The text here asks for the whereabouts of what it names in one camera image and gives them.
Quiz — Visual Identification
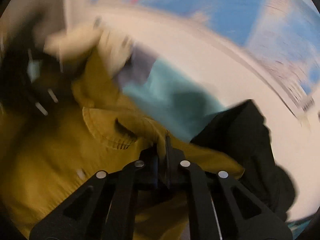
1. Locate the cream folded garment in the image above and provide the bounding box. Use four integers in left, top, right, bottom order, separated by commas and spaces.
43, 24, 133, 77

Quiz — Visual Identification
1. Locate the colourful wall map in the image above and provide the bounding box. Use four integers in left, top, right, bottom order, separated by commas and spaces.
64, 0, 319, 115

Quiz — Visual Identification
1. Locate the black garment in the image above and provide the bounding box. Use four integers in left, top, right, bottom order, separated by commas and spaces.
191, 100, 296, 221

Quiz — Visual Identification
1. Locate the teal grey patterned bedsheet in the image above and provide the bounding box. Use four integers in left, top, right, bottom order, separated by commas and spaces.
114, 46, 225, 142

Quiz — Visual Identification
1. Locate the mustard brown jacket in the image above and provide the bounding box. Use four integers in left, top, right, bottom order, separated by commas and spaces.
0, 47, 245, 240

